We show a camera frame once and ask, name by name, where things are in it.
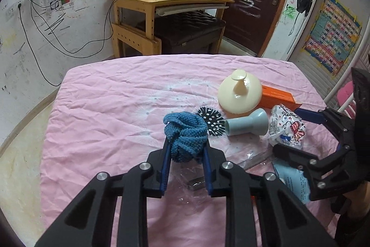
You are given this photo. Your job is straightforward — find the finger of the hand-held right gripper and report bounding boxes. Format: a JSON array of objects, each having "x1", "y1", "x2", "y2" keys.
[
  {"x1": 295, "y1": 108, "x2": 355, "y2": 146},
  {"x1": 273, "y1": 143, "x2": 357, "y2": 203}
]

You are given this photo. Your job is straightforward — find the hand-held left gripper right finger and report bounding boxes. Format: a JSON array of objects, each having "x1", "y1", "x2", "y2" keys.
[{"x1": 202, "y1": 139, "x2": 337, "y2": 247}]

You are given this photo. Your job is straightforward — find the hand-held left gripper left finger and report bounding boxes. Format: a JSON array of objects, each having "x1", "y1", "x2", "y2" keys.
[{"x1": 35, "y1": 137, "x2": 171, "y2": 247}]

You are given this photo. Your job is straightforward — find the clear plastic sleeve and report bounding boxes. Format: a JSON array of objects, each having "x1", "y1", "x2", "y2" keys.
[{"x1": 173, "y1": 163, "x2": 210, "y2": 201}]

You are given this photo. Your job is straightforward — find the light blue paper sheet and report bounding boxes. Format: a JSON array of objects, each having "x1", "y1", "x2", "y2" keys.
[{"x1": 272, "y1": 159, "x2": 313, "y2": 205}]

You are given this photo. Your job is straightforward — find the white printed wrapper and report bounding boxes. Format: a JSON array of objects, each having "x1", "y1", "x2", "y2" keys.
[{"x1": 268, "y1": 104, "x2": 307, "y2": 147}]

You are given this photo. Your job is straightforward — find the long orange box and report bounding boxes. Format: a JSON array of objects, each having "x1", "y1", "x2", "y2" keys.
[{"x1": 260, "y1": 85, "x2": 303, "y2": 110}]

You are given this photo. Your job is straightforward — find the blue knitted cloth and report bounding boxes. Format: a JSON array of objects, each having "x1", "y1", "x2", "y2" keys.
[{"x1": 162, "y1": 112, "x2": 209, "y2": 163}]

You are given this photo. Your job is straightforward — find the grey-blue plastic cylinder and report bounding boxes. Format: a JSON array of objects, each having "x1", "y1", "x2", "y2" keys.
[{"x1": 225, "y1": 108, "x2": 270, "y2": 137}]

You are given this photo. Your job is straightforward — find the cream plastic dome lid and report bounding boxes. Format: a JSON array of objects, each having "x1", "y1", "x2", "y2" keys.
[{"x1": 218, "y1": 69, "x2": 264, "y2": 115}]

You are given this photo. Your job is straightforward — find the person's right forearm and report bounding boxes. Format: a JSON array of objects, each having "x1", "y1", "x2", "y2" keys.
[{"x1": 335, "y1": 192, "x2": 370, "y2": 247}]

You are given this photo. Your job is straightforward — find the pink chair cushion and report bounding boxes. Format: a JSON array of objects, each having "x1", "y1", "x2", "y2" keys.
[{"x1": 336, "y1": 83, "x2": 359, "y2": 109}]

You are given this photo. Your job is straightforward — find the black round patterned piece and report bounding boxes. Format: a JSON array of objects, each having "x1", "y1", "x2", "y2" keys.
[{"x1": 196, "y1": 106, "x2": 225, "y2": 138}]

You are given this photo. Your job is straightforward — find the pink tablecloth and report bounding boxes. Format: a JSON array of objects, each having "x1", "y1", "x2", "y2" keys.
[{"x1": 40, "y1": 54, "x2": 347, "y2": 247}]

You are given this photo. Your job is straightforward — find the colourful chart poster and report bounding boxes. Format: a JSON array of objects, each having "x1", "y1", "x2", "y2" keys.
[{"x1": 302, "y1": 0, "x2": 362, "y2": 80}]

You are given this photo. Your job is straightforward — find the black hanging bag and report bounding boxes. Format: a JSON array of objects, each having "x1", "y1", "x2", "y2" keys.
[{"x1": 296, "y1": 0, "x2": 313, "y2": 16}]

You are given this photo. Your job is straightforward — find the dark brown door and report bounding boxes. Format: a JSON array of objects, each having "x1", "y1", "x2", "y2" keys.
[{"x1": 221, "y1": 0, "x2": 299, "y2": 58}]

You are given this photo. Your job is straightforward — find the black tufted ottoman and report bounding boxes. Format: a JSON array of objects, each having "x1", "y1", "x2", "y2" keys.
[{"x1": 136, "y1": 11, "x2": 226, "y2": 55}]

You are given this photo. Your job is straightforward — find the black power cable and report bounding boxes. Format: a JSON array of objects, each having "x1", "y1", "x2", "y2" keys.
[
  {"x1": 30, "y1": 0, "x2": 154, "y2": 59},
  {"x1": 17, "y1": 4, "x2": 62, "y2": 87}
]

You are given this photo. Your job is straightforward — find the white wall sockets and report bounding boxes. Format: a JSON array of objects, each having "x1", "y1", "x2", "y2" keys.
[{"x1": 5, "y1": 0, "x2": 44, "y2": 22}]

